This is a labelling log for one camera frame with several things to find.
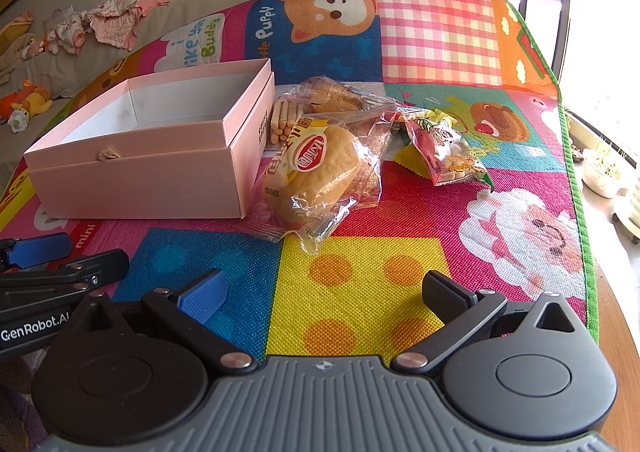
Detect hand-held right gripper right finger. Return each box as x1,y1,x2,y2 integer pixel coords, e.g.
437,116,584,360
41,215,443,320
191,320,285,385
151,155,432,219
391,270,577,376

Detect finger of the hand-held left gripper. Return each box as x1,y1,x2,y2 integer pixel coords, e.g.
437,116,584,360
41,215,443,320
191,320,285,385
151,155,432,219
0,232,72,269
0,249,130,303

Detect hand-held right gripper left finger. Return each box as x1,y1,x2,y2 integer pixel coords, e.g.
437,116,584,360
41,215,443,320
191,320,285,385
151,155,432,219
75,269,257,376

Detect pink cardboard box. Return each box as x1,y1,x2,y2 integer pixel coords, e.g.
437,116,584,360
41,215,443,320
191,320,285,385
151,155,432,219
22,58,277,221

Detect red green candy packet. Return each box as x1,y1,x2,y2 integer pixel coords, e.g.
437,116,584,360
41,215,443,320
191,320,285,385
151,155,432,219
394,108,497,193

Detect bread bun packet red label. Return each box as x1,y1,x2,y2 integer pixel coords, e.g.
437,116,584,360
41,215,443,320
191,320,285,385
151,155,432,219
249,112,362,257

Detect biscuit sticks packet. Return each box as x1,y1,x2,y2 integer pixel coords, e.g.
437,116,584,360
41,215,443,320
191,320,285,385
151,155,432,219
269,98,303,149

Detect egg roll packet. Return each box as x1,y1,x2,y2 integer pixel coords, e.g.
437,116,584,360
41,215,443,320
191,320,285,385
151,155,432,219
279,76,373,115

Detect colourful cartoon play mat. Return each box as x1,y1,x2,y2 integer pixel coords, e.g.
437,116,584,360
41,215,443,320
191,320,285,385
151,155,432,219
0,0,599,364

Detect orange plush toy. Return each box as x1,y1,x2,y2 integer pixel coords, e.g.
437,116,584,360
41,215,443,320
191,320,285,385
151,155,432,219
0,80,54,133

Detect grey sofa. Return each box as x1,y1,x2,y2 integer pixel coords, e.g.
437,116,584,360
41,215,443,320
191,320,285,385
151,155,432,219
0,0,306,183

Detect wooden table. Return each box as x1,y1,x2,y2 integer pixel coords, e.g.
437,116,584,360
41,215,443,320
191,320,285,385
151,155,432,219
592,274,640,452

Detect beige round stand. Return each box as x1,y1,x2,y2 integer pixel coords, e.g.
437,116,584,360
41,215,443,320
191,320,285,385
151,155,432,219
611,179,640,245

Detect white plant pot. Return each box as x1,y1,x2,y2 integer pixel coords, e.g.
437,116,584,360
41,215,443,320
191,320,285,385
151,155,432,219
581,146,629,199

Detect yellow cloth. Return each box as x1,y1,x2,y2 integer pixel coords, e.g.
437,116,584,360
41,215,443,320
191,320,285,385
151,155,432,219
0,10,37,53

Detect pink baby clothes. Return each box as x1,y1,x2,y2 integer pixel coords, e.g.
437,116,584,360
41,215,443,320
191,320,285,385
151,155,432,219
81,0,172,51

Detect window frame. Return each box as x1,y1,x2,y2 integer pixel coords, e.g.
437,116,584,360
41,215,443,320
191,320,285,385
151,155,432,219
519,0,572,82

